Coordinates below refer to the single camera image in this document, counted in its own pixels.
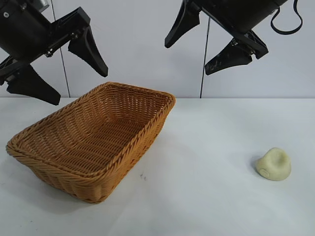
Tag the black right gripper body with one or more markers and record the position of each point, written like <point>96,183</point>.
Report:
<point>236,12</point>

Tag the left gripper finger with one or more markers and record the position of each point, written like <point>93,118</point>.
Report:
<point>34,87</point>
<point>88,51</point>

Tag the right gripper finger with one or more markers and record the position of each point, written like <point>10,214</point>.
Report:
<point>229,59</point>
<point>183,27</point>

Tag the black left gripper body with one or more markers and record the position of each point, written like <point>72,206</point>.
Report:
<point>22,32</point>

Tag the brown woven wicker basket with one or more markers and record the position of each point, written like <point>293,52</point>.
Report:
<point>98,137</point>

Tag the pale egg yolk pastry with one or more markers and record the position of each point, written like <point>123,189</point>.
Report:
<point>274,164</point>

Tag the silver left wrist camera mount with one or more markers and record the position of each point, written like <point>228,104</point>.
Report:
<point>42,5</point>

